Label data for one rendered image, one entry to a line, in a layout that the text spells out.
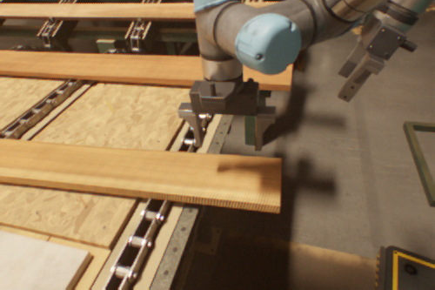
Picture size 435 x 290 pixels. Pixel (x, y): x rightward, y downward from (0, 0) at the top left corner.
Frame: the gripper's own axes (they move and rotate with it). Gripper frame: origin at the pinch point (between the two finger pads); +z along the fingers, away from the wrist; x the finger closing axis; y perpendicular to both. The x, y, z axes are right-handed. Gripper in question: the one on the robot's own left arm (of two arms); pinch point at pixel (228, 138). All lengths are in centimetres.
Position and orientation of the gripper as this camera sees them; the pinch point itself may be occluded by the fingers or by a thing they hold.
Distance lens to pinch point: 63.6
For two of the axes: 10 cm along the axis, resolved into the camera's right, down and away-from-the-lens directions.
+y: 2.0, -6.2, 7.6
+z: 0.9, 7.8, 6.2
